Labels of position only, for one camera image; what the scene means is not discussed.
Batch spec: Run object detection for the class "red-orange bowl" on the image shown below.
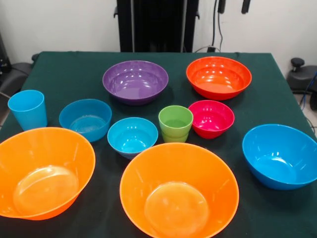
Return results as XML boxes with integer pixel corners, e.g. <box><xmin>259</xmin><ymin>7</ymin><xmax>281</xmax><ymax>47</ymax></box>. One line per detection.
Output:
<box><xmin>186</xmin><ymin>56</ymin><xmax>252</xmax><ymax>101</ymax></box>

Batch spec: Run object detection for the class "medium blue bowl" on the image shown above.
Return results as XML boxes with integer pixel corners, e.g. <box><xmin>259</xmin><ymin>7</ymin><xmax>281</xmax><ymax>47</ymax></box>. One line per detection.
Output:
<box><xmin>59</xmin><ymin>99</ymin><xmax>112</xmax><ymax>143</ymax></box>

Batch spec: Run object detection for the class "green cup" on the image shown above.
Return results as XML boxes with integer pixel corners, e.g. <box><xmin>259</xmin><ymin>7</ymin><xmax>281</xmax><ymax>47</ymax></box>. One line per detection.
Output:
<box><xmin>158</xmin><ymin>105</ymin><xmax>194</xmax><ymax>144</ymax></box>

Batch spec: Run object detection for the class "small light blue bowl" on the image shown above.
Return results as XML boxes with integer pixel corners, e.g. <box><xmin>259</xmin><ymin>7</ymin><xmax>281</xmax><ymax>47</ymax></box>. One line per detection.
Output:
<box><xmin>107</xmin><ymin>117</ymin><xmax>159</xmax><ymax>160</ymax></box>

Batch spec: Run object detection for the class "purple bowl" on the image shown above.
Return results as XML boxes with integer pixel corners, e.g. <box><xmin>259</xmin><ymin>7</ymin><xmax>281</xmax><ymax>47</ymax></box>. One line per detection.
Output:
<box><xmin>103</xmin><ymin>60</ymin><xmax>169</xmax><ymax>106</ymax></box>

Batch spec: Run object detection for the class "pink bowl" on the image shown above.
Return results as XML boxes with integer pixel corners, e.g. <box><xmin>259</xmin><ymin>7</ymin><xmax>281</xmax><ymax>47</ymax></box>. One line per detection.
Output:
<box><xmin>188</xmin><ymin>100</ymin><xmax>235</xmax><ymax>139</ymax></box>

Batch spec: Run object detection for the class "large orange bowl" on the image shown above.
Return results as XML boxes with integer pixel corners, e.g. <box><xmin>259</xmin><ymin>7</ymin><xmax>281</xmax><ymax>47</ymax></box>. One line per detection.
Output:
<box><xmin>120</xmin><ymin>143</ymin><xmax>240</xmax><ymax>238</ymax></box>
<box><xmin>0</xmin><ymin>127</ymin><xmax>96</xmax><ymax>221</ymax></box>

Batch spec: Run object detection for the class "dark green tablecloth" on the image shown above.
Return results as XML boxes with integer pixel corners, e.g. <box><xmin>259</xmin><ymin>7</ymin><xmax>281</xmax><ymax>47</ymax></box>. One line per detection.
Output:
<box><xmin>0</xmin><ymin>52</ymin><xmax>317</xmax><ymax>238</ymax></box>

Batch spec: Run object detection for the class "large blue bowl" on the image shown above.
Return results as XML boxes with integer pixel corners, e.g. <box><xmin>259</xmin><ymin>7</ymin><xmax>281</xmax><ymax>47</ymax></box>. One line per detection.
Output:
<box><xmin>242</xmin><ymin>124</ymin><xmax>317</xmax><ymax>190</ymax></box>

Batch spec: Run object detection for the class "blue cup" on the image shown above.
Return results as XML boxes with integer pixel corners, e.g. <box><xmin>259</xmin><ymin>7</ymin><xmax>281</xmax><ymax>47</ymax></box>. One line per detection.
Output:
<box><xmin>7</xmin><ymin>90</ymin><xmax>48</xmax><ymax>131</ymax></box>

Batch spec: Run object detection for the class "black office chair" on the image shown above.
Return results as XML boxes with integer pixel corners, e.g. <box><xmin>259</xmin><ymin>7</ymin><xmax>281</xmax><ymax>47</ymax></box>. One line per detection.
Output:
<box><xmin>288</xmin><ymin>58</ymin><xmax>317</xmax><ymax>95</ymax></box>
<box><xmin>0</xmin><ymin>34</ymin><xmax>40</xmax><ymax>97</ymax></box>

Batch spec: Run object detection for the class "black hanging cable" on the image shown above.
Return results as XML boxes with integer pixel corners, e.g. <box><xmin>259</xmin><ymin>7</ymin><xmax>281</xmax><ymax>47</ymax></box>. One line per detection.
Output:
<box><xmin>214</xmin><ymin>0</ymin><xmax>223</xmax><ymax>52</ymax></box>

